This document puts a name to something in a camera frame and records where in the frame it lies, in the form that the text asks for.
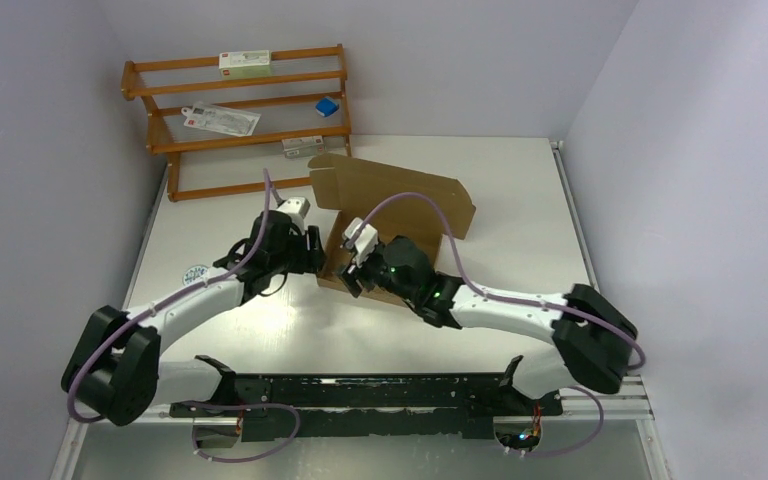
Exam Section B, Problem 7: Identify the brown cardboard box sheet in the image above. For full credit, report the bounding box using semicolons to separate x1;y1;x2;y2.
308;153;476;297

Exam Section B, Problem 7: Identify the clear plastic package red label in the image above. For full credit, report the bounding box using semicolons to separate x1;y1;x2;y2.
180;102;261;137

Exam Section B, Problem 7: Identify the blue white patterned round tape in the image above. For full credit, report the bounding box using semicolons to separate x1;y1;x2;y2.
182;264;211;286

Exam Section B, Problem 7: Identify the small white box lower shelf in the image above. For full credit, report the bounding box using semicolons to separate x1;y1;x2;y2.
281;135;327;159

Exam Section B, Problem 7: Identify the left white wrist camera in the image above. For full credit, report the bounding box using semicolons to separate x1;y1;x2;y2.
277;196;311;231

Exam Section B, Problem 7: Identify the orange wooden shelf rack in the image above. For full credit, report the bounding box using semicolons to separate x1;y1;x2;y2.
121;44;352;202

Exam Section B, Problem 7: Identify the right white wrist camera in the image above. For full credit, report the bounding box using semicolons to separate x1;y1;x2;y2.
342;218;379;265

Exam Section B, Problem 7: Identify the small blue box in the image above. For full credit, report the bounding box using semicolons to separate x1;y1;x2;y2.
314;96;340;118

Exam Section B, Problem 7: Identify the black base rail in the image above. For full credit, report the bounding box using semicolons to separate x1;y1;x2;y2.
169;373;563;442

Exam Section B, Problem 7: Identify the white green box top shelf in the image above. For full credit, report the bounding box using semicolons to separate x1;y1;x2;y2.
218;50;272;80

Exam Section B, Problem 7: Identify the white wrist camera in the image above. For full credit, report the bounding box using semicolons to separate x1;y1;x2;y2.
277;196;311;231
342;218;379;265

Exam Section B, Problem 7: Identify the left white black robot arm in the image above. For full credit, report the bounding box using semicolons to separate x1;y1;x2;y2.
61;210;326;426

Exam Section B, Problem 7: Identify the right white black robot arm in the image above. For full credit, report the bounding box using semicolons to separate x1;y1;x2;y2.
336;236;637;414

